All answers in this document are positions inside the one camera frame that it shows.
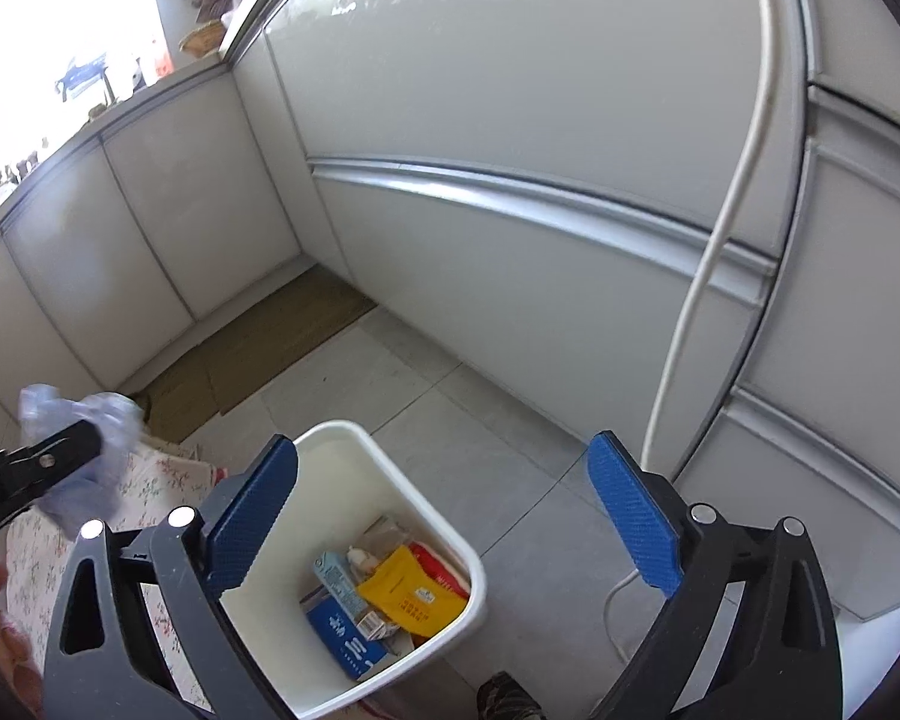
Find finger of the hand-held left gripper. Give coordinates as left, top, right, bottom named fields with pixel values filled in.
left=0, top=418, right=102, bottom=552

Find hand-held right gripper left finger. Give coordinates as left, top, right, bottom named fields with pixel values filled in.
left=41, top=433, right=301, bottom=720

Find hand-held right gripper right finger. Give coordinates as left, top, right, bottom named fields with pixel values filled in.
left=585, top=430, right=845, bottom=720

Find white trash bin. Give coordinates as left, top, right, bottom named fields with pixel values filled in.
left=217, top=420, right=488, bottom=720

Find milk carton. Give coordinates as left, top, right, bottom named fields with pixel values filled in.
left=313, top=551, right=387, bottom=638

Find plastic bag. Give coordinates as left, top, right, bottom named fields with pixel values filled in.
left=19, top=384, right=145, bottom=541

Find blue box with white print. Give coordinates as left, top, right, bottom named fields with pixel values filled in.
left=306, top=600, right=392, bottom=683

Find yellow packet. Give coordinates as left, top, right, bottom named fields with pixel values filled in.
left=356, top=546, right=470, bottom=642

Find red snack packet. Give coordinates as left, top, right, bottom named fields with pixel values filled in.
left=409, top=540, right=472, bottom=601

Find floral tablecloth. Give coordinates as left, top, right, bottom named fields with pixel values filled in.
left=0, top=439, right=230, bottom=720

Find brown floor mat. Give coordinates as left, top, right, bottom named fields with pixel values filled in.
left=131, top=268, right=380, bottom=442

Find dark shoe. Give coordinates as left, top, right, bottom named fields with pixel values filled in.
left=476, top=671, right=542, bottom=720

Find white cabinet with doors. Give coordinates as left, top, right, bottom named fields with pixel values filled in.
left=0, top=60, right=305, bottom=451

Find cluster of counter jars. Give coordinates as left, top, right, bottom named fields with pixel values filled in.
left=0, top=154, right=42, bottom=230

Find dark metal rack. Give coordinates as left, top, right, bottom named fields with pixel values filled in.
left=54, top=52, right=113, bottom=102

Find white cabinet with drawers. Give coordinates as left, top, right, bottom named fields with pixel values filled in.
left=221, top=0, right=900, bottom=623

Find wicker basket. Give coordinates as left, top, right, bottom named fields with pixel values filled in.
left=178, top=19, right=230, bottom=55

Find white cable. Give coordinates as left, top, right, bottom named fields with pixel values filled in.
left=604, top=0, right=785, bottom=665

